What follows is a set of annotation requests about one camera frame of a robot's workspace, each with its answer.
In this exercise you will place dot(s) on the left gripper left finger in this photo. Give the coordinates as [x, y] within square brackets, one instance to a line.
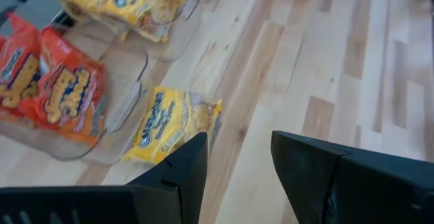
[152, 203]

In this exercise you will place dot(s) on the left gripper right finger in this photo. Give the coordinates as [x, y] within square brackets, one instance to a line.
[356, 190]

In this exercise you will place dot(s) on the red Savory Noodles pack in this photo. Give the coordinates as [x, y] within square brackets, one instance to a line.
[17, 68]
[68, 91]

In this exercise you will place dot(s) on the black aluminium frame rail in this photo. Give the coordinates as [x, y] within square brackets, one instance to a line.
[62, 18]

